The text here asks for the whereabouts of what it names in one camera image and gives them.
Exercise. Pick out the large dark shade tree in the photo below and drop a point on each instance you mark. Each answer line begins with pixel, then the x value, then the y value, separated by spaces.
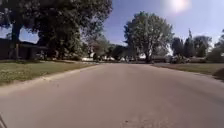
pixel 63 23

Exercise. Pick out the large green tree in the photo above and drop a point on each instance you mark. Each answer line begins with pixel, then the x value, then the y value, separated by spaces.
pixel 148 33

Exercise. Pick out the cluster of background trees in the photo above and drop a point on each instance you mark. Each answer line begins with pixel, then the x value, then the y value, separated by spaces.
pixel 106 50

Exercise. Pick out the dark low house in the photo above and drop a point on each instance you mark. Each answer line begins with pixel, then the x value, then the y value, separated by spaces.
pixel 28 50

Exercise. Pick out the grey asphalt road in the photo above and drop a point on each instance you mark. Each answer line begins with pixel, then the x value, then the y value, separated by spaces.
pixel 116 100

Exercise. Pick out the green grass lawn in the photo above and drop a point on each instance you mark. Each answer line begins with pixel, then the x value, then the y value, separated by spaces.
pixel 26 71

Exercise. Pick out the row of trees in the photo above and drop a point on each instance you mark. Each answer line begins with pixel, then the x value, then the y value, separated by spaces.
pixel 189 48

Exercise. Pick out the grass verge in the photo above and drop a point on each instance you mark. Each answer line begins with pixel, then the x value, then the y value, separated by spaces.
pixel 200 68

